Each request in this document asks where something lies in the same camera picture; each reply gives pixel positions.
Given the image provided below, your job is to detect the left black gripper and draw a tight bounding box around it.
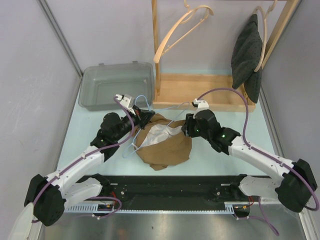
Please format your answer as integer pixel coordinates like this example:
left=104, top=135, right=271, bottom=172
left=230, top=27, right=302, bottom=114
left=113, top=105, right=155, bottom=142

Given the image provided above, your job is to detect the tan cloth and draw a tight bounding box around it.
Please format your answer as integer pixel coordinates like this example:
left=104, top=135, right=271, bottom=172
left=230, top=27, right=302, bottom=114
left=133, top=113, right=192, bottom=171

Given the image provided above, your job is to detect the dark grey dotted skirt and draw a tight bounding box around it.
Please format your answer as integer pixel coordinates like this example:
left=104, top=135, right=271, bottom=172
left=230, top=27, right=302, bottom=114
left=231, top=14, right=263, bottom=103

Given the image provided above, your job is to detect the light wooden hanger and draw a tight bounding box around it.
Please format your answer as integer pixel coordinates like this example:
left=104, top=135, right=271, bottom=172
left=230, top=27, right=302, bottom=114
left=253, top=0, right=278, bottom=73

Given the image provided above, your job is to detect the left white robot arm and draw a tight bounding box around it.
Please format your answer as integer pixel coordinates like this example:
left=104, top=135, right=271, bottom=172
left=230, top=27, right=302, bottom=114
left=24, top=106, right=155, bottom=227

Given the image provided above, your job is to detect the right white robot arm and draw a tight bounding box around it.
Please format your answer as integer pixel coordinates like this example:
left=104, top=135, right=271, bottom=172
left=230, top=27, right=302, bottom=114
left=181, top=109, right=318, bottom=213

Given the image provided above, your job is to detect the hanging wooden hanger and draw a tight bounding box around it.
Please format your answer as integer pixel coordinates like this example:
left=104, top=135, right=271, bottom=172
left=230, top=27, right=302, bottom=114
left=153, top=0, right=215, bottom=65

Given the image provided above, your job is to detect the wooden clothes rack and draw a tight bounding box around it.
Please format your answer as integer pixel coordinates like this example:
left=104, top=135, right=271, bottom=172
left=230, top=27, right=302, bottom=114
left=151, top=0, right=299, bottom=112

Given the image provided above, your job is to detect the clear grey plastic bin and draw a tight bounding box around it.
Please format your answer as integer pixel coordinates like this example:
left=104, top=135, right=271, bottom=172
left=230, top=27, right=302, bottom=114
left=78, top=61, right=155, bottom=111

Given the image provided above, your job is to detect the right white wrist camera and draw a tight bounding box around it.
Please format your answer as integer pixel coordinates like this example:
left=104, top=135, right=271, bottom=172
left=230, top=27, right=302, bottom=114
left=192, top=98, right=210, bottom=113

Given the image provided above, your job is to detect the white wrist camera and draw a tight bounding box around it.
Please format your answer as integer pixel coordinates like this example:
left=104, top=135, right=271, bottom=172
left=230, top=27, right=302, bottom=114
left=192, top=98, right=210, bottom=113
left=115, top=94, right=135, bottom=113

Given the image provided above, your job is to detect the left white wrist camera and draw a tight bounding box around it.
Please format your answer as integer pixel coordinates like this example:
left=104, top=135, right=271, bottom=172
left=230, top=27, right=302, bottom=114
left=115, top=94, right=135, bottom=113

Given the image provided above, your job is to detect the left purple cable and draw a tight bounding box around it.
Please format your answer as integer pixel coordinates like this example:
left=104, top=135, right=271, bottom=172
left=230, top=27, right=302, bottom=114
left=31, top=96, right=137, bottom=224

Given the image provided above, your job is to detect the purple cable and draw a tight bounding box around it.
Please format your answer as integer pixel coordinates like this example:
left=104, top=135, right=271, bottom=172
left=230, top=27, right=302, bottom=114
left=31, top=96, right=137, bottom=224
left=198, top=88, right=318, bottom=236

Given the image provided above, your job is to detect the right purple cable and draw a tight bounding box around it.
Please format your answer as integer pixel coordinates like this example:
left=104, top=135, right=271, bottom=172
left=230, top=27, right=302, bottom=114
left=198, top=88, right=318, bottom=236

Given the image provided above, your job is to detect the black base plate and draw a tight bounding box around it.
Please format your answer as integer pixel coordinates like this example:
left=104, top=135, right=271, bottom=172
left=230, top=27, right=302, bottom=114
left=69, top=174, right=273, bottom=210

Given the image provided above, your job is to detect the white slotted cable duct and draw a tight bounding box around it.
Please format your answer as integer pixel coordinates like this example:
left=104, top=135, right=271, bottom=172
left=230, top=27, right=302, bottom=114
left=64, top=203, right=235, bottom=215

